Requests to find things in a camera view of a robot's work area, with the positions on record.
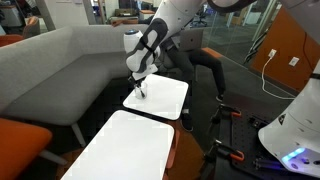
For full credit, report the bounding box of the orange black clamp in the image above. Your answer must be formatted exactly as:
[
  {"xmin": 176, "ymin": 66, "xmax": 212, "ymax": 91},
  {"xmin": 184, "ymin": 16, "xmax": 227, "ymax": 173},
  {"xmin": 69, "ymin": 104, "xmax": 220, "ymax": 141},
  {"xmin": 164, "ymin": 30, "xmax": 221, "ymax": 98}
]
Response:
[
  {"xmin": 204, "ymin": 139, "xmax": 245, "ymax": 162},
  {"xmin": 210, "ymin": 104, "xmax": 242, "ymax": 124}
]

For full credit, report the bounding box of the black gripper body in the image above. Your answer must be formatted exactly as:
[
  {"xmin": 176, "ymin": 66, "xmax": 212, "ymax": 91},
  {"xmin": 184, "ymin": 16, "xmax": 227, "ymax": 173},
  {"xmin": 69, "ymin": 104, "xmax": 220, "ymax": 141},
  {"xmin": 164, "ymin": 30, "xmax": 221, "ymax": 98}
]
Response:
[{"xmin": 128, "ymin": 75, "xmax": 145, "ymax": 87}]

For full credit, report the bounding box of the white wall outlet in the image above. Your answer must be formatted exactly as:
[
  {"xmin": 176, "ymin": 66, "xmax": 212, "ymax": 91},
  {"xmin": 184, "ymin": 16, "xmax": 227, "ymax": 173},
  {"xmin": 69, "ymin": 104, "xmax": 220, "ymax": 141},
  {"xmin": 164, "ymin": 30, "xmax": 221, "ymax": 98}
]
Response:
[
  {"xmin": 289, "ymin": 57, "xmax": 300, "ymax": 67},
  {"xmin": 268, "ymin": 49, "xmax": 277, "ymax": 59}
]

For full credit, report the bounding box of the silver laptop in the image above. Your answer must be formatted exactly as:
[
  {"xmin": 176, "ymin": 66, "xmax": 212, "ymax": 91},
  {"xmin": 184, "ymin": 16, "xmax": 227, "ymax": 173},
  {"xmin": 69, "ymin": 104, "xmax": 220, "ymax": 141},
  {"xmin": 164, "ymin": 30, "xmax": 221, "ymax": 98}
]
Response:
[{"xmin": 179, "ymin": 29, "xmax": 203, "ymax": 51}]

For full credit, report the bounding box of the black and white marker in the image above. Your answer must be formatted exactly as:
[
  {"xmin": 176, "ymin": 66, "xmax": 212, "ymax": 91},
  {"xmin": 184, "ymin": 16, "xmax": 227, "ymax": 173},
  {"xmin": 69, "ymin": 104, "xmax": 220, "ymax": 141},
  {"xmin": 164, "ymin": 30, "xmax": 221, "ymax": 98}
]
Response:
[{"xmin": 138, "ymin": 85, "xmax": 146, "ymax": 99}]

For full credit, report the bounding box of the orange wall panel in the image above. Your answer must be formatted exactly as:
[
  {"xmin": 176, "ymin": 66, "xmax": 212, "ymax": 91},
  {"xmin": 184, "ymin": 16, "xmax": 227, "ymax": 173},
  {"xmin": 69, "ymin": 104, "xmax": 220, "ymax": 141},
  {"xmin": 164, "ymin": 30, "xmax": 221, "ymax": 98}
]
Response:
[{"xmin": 250, "ymin": 8, "xmax": 320, "ymax": 93}]

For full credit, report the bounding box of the grey sofa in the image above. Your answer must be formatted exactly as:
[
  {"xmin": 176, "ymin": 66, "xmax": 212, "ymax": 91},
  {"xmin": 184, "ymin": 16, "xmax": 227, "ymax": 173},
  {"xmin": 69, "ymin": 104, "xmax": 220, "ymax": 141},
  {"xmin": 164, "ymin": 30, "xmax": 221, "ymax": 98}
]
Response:
[{"xmin": 0, "ymin": 24, "xmax": 147, "ymax": 146}]

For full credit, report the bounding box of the white left side table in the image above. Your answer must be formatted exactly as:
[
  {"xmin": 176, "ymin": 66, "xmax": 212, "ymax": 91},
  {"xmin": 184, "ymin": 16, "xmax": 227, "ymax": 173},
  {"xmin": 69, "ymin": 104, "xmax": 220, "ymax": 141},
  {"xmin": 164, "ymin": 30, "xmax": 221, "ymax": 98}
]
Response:
[{"xmin": 61, "ymin": 110, "xmax": 174, "ymax": 180}]

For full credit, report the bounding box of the white right side table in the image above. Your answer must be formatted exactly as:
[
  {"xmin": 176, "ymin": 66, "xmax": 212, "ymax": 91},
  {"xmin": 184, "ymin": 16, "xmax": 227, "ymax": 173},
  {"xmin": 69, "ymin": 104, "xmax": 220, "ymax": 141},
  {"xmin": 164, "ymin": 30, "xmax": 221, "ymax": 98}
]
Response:
[{"xmin": 123, "ymin": 74, "xmax": 188, "ymax": 120}]

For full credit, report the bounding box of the clear glass cup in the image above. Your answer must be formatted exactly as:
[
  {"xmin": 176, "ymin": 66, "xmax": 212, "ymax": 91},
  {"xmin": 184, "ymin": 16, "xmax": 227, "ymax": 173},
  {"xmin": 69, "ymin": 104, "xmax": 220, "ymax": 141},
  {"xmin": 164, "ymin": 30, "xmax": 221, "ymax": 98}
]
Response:
[{"xmin": 134, "ymin": 82, "xmax": 147, "ymax": 99}]

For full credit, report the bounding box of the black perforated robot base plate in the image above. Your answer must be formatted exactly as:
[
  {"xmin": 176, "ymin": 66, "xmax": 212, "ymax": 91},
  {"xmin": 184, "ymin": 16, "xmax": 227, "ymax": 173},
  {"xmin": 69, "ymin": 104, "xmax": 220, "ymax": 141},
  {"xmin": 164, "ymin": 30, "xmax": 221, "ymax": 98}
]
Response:
[{"xmin": 211, "ymin": 104, "xmax": 320, "ymax": 178}]

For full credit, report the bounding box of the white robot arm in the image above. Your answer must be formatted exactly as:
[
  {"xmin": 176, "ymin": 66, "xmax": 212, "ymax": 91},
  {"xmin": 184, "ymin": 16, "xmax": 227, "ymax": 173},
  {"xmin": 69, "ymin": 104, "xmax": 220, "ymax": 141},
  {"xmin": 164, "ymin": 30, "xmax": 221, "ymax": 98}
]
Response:
[{"xmin": 123, "ymin": 0, "xmax": 320, "ymax": 178}]

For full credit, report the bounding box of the seated person in black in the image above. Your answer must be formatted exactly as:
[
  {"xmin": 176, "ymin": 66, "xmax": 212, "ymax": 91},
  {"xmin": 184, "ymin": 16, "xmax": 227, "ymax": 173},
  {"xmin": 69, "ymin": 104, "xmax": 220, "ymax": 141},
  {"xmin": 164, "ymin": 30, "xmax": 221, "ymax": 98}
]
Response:
[{"xmin": 111, "ymin": 16, "xmax": 226, "ymax": 132}]

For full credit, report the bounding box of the white table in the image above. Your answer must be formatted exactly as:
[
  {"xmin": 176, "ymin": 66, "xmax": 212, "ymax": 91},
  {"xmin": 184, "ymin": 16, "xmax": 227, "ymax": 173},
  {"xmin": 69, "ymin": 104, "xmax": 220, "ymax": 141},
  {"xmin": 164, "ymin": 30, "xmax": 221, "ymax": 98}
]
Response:
[
  {"xmin": 61, "ymin": 110, "xmax": 174, "ymax": 180},
  {"xmin": 123, "ymin": 74, "xmax": 188, "ymax": 120}
]

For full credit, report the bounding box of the white charging cable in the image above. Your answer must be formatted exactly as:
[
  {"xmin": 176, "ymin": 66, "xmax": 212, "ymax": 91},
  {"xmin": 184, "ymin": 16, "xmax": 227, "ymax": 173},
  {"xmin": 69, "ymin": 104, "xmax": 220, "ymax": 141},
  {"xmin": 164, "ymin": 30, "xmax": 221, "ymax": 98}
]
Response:
[{"xmin": 261, "ymin": 54, "xmax": 296, "ymax": 101}]

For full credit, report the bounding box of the orange chair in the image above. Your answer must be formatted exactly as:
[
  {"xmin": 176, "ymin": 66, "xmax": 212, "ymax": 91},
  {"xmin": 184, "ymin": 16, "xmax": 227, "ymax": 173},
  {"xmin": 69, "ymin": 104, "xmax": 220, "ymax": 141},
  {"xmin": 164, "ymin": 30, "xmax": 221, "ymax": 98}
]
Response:
[{"xmin": 0, "ymin": 118, "xmax": 68, "ymax": 180}]

